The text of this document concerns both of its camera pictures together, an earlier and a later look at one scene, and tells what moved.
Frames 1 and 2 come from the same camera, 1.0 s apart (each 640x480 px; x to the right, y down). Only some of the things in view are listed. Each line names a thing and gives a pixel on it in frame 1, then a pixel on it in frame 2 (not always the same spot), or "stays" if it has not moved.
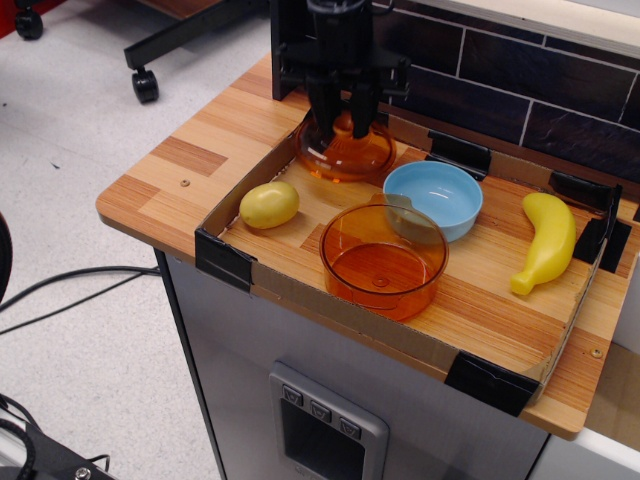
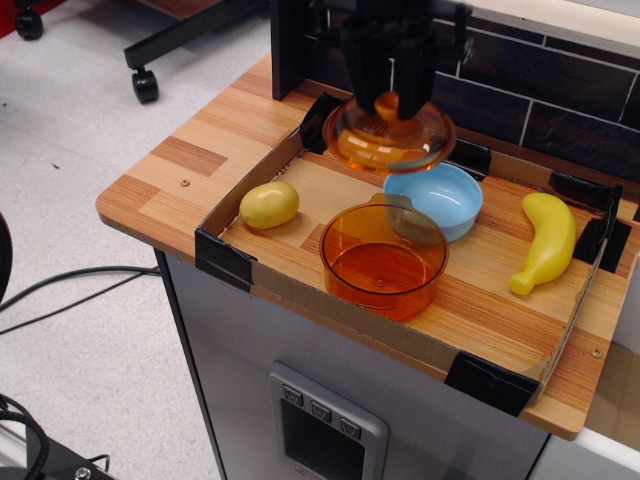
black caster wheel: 29,24 stays
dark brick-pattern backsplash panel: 557,100 stays
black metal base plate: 55,461 stays
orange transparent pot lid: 344,156 to 384,142
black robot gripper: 344,72 to 334,17
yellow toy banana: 554,242 stays
